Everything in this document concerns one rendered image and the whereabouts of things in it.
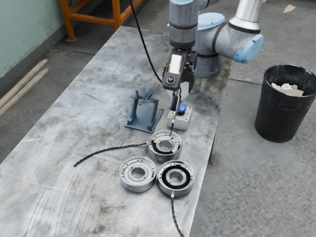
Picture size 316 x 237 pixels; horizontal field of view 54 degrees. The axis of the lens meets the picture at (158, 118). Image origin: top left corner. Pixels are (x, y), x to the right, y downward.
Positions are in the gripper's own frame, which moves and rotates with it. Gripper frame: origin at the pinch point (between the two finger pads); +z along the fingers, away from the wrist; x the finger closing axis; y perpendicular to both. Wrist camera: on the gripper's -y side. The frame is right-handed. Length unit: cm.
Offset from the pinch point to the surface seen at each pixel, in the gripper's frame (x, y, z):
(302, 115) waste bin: -55, 91, 68
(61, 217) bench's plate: 18.1, -41.3, 13.1
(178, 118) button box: -0.7, 1.0, 8.6
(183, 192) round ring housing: -10.1, -24.7, 10.2
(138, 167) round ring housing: 4.7, -21.2, 10.4
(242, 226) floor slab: -34, 20, 93
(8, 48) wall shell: 165, 91, 66
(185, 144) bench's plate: -4.9, -5.4, 13.1
